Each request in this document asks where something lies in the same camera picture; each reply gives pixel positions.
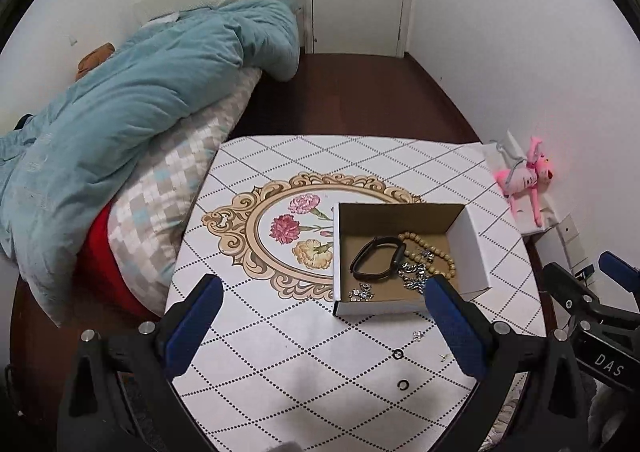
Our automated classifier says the pink panther plush toy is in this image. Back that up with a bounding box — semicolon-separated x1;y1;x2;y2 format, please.
494;137;553;228

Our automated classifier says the black bracelet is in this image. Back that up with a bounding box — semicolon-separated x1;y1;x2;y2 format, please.
348;235;407;283

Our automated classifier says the wooden bead bracelet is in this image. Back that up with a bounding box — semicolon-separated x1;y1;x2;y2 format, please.
397;230;458;281

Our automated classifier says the white cardboard box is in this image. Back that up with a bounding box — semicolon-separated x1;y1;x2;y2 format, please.
333;203;491;316

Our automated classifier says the white wall socket strip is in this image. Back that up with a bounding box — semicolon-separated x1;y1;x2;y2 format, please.
535;215;594;284

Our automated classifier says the checkered pillow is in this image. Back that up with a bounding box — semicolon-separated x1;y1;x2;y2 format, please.
107;68;262;316

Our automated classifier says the teal duvet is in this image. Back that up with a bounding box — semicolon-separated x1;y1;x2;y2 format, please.
1;0;299;325

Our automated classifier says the silver chain bracelet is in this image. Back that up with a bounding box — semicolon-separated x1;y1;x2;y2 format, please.
398;257;433;292

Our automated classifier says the brown plush toy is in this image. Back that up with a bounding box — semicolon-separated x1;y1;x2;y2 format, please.
75;42;115;82

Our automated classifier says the red bed sheet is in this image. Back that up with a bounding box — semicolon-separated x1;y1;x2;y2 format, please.
74;202;156;319

